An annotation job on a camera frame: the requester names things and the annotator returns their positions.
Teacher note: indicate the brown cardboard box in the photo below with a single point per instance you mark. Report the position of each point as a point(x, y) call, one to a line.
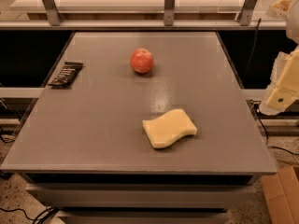
point(281, 193)

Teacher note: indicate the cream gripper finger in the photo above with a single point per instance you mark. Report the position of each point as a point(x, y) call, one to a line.
point(283, 90)
point(280, 8)

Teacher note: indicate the red apple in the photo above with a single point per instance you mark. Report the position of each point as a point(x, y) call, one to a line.
point(141, 61)

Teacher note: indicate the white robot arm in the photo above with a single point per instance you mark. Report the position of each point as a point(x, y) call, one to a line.
point(292, 29)

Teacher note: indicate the metal frame rail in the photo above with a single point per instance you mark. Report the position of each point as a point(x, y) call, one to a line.
point(138, 15)

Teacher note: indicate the yellow wavy sponge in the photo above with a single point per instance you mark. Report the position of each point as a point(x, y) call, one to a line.
point(165, 130)

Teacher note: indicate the grey table drawer base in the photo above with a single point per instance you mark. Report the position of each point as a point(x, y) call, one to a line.
point(143, 203)

